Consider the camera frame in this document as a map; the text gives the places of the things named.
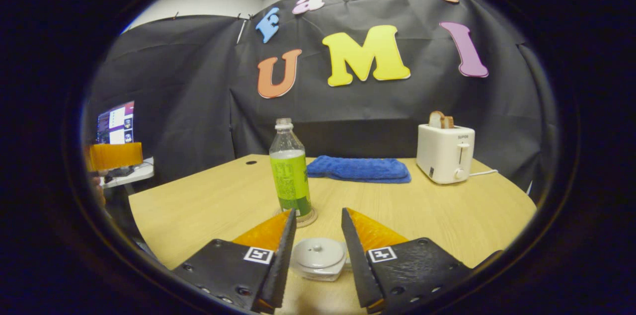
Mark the round wooden coaster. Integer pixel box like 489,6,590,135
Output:
275,206,318,229

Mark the white toaster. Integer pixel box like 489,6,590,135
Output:
416,124,476,185

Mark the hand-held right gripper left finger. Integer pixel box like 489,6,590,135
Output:
173,209,297,314

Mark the blue folded towel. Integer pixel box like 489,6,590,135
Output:
307,156,412,184

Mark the green label water bottle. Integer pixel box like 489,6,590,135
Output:
269,118,314,217

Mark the white side desk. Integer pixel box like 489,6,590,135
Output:
99,157,155,189

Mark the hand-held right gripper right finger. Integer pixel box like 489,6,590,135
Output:
341,208,473,314

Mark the computer monitor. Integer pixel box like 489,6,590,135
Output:
97,101,135,145

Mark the toasted bread slice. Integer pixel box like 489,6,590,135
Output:
429,111,455,130

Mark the black backdrop cloth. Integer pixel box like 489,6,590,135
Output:
87,0,557,206

